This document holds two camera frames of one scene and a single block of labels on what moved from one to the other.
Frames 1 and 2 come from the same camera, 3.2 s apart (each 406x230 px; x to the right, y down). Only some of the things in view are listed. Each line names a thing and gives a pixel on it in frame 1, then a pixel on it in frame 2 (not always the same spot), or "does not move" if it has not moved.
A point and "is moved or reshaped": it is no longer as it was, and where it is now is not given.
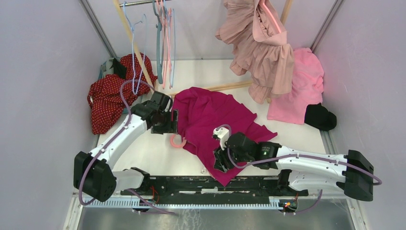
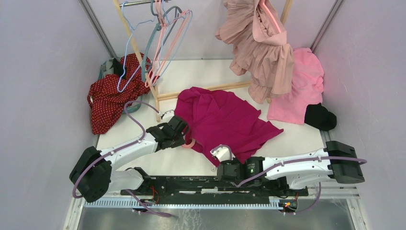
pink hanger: x=178 y=145 is moved or reshaped
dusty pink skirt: x=259 y=49 does not move
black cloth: x=319 y=117 does not move
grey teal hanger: x=158 y=25 → x=177 y=10
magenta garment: x=200 y=111 is moved or reshaped
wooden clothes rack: x=287 y=5 does not move
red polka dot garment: x=110 y=97 does not move
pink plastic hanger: x=268 y=15 does not move
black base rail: x=197 y=187 does not move
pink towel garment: x=307 y=89 does not move
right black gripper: x=220 y=157 → x=230 y=162
